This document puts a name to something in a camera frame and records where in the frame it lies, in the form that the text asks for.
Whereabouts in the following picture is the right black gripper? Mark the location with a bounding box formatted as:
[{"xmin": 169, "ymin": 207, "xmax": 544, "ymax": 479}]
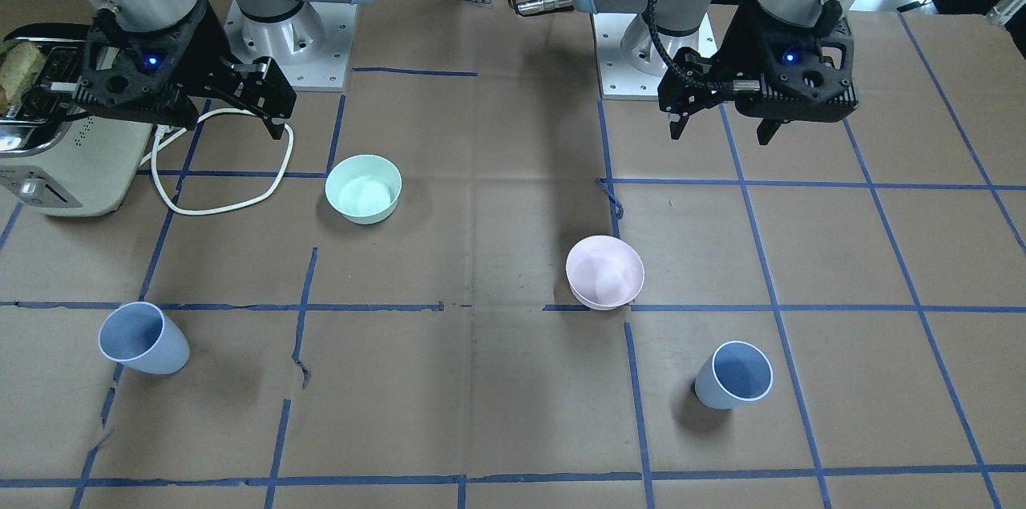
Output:
[{"xmin": 72, "ymin": 0, "xmax": 297, "ymax": 140}]

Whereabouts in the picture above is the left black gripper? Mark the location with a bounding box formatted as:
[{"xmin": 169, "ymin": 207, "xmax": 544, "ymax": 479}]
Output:
[{"xmin": 657, "ymin": 0, "xmax": 860, "ymax": 145}]

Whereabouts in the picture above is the blue cup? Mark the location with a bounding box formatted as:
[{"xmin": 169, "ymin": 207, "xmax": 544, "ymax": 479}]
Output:
[{"xmin": 695, "ymin": 340, "xmax": 774, "ymax": 410}]

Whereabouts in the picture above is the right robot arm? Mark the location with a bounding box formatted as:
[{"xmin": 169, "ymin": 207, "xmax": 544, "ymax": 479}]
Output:
[{"xmin": 67, "ymin": 0, "xmax": 373, "ymax": 139}]

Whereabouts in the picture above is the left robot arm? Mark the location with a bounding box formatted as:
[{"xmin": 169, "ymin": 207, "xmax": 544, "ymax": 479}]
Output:
[{"xmin": 516, "ymin": 0, "xmax": 860, "ymax": 145}]

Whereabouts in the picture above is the blue cup near right arm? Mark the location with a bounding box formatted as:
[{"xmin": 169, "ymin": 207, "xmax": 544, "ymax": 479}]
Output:
[{"xmin": 98, "ymin": 301, "xmax": 191, "ymax": 375}]

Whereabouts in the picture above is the mint green bowl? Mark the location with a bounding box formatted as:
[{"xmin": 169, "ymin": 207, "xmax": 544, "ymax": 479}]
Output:
[{"xmin": 324, "ymin": 154, "xmax": 403, "ymax": 225}]

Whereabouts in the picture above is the pink bowl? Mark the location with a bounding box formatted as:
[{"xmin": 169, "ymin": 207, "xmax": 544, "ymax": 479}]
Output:
[{"xmin": 565, "ymin": 235, "xmax": 645, "ymax": 309}]

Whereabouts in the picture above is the cream toaster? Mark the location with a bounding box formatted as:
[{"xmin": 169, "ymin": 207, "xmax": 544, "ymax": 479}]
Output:
[{"xmin": 2, "ymin": 22, "xmax": 154, "ymax": 217}]

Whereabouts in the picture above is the toast slice in toaster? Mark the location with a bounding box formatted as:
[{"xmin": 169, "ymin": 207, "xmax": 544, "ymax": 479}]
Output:
[{"xmin": 1, "ymin": 40, "xmax": 46, "ymax": 115}]

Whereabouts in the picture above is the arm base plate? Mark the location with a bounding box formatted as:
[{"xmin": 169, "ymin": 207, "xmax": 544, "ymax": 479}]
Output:
[
  {"xmin": 224, "ymin": 1, "xmax": 360, "ymax": 93},
  {"xmin": 591, "ymin": 12, "xmax": 718, "ymax": 101}
]

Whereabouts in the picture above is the white power cable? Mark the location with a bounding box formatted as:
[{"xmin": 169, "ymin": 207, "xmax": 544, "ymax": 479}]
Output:
[{"xmin": 141, "ymin": 108, "xmax": 295, "ymax": 216}]

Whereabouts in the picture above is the black braided cable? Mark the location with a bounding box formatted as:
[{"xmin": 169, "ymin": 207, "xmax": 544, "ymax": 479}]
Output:
[{"xmin": 646, "ymin": 0, "xmax": 714, "ymax": 93}]

